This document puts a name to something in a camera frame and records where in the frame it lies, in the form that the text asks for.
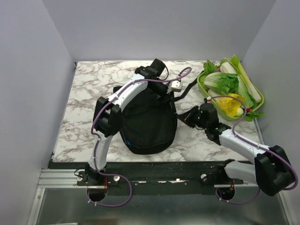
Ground napa cabbage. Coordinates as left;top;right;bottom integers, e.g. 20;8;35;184
203;72;239;95

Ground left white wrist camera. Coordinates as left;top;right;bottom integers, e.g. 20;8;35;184
167;80;182;93

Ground purple cable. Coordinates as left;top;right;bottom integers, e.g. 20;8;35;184
203;95;300;204
87;67;192;208

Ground green vegetable tray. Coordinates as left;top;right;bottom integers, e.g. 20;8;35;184
197;71;264;121

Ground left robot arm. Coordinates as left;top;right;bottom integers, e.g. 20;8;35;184
85;59;177;185

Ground white daikon radish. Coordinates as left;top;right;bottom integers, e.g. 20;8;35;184
220;62;237;74

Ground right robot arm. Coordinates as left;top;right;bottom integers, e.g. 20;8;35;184
178;103;298;196

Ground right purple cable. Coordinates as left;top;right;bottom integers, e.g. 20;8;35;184
203;95;300;204

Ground yellow flower vegetable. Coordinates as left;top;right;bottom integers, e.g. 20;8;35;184
215;93;245;117

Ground green celery stalk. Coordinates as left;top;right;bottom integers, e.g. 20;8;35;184
225;55;262;103

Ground aluminium mounting rail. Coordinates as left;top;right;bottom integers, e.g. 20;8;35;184
37;166;287;188

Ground black backpack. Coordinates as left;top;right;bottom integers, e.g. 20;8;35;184
120;80;197;155

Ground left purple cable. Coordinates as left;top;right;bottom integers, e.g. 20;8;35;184
87;67;192;208

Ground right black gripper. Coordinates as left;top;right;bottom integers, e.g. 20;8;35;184
177;105;209;130

